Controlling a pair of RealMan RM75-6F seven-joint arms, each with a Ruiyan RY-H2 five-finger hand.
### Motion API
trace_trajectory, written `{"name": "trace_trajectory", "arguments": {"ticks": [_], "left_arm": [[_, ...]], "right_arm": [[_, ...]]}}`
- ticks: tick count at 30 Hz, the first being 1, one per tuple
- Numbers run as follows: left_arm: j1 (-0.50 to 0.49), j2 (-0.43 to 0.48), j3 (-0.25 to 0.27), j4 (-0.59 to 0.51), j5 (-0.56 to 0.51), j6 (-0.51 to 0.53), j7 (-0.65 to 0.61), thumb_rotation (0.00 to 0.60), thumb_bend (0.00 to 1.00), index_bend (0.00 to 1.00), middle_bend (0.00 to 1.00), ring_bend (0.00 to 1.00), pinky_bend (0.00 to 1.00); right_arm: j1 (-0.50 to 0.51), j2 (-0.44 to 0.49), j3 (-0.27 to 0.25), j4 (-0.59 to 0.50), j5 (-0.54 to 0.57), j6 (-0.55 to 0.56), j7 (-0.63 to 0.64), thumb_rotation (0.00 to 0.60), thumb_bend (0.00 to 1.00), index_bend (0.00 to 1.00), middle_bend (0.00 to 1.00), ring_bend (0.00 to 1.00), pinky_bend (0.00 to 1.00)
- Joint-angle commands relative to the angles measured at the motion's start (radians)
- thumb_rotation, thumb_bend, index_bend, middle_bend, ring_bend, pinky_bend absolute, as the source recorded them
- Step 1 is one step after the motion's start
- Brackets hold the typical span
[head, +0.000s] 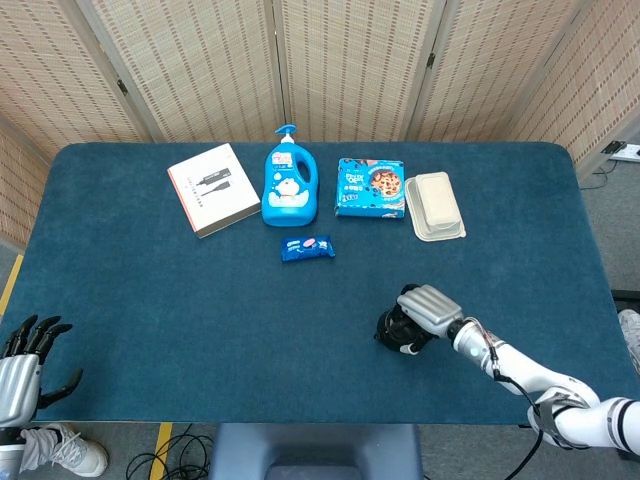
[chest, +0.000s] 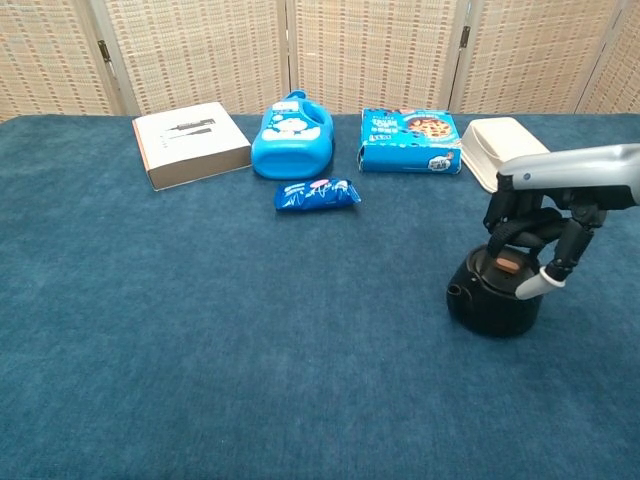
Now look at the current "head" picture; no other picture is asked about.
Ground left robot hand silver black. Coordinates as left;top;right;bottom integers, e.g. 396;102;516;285
0;314;84;429

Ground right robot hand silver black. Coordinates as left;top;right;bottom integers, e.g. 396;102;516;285
382;283;465;355

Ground small black kettle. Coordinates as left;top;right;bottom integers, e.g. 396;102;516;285
374;305;435;354

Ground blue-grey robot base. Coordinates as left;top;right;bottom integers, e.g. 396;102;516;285
208;423;425;480

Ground white sneaker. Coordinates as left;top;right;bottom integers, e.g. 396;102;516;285
22;423;109;478
617;308;640;376

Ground white lidded food container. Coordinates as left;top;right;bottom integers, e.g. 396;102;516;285
403;171;468;244

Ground blue cookie box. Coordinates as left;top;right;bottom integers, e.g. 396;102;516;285
333;157;407;222

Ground blue snack packet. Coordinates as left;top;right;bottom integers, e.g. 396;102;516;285
279;233;337;264

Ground blue detergent pump bottle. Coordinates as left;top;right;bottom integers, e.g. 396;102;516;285
260;123;320;229

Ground blue table cloth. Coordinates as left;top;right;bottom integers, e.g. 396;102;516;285
0;141;626;426

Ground white power strip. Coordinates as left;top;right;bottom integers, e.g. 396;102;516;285
602;141;640;164

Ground woven folding screen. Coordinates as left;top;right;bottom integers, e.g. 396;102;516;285
0;0;640;251

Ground black floor cable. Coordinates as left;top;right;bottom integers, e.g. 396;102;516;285
124;423;216;480

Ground white box with cable print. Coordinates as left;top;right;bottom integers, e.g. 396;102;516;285
166;142;262;240

